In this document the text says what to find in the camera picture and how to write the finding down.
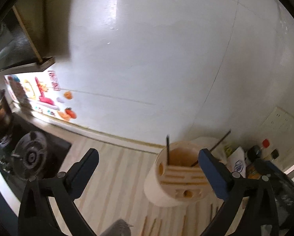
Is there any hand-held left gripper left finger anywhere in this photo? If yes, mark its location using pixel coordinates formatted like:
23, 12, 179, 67
18, 148, 99, 236

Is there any red cap bottle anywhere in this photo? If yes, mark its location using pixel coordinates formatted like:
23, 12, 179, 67
261, 139, 271, 159

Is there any colourful wall sticker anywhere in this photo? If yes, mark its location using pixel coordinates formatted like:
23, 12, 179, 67
4, 69, 78, 121

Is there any large black cap bottle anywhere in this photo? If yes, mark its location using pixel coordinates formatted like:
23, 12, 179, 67
246, 145, 262, 165

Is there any range hood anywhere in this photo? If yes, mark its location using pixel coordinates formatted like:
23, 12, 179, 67
0, 0, 72, 77

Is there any white wall socket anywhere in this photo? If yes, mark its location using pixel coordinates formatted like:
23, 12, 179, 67
261, 107, 294, 131

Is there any black gas stove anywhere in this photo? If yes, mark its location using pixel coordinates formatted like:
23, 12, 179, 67
0, 114, 72, 198

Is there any white printed plastic bag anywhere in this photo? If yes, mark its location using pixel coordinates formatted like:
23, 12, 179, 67
226, 146, 247, 178

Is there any black chopstick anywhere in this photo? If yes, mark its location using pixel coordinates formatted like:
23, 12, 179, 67
191, 129, 232, 167
165, 134, 170, 166

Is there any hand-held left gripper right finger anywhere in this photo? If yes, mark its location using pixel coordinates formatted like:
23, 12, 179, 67
198, 148, 279, 236

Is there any beige cylindrical utensil holder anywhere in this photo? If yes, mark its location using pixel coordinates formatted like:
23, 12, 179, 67
144, 141, 212, 207

